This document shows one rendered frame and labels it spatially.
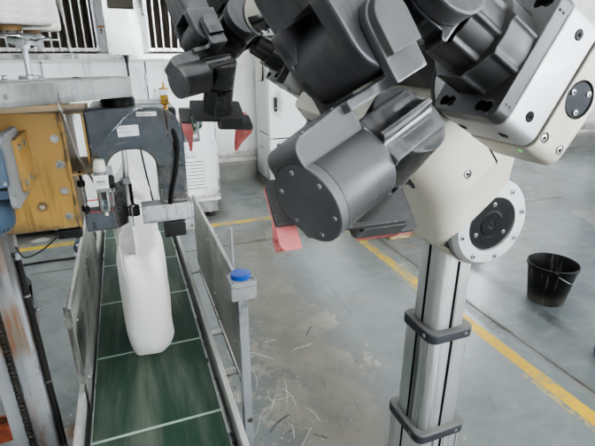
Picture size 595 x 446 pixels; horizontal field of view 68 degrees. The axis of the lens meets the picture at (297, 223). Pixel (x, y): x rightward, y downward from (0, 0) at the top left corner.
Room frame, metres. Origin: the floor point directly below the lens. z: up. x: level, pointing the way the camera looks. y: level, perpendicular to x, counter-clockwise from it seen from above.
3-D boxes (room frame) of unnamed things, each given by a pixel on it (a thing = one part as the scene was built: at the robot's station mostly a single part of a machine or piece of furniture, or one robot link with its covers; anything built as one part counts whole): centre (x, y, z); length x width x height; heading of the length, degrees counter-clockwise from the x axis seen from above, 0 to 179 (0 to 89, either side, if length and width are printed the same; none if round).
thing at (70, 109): (1.24, 0.61, 1.26); 0.22 x 0.05 x 0.16; 21
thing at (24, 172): (1.05, 0.68, 1.23); 0.28 x 0.07 x 0.16; 21
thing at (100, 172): (1.13, 0.51, 1.14); 0.05 x 0.04 x 0.16; 111
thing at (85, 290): (1.67, 0.89, 0.54); 1.05 x 0.02 x 0.41; 21
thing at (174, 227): (1.26, 0.36, 0.98); 0.09 x 0.05 x 0.05; 111
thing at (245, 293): (1.20, 0.17, 0.81); 0.08 x 0.08 x 0.06; 21
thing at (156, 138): (1.34, 0.49, 1.21); 0.30 x 0.25 x 0.30; 21
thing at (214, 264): (1.86, 0.39, 0.54); 1.05 x 0.02 x 0.41; 21
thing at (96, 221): (1.18, 0.56, 1.04); 0.08 x 0.06 x 0.05; 111
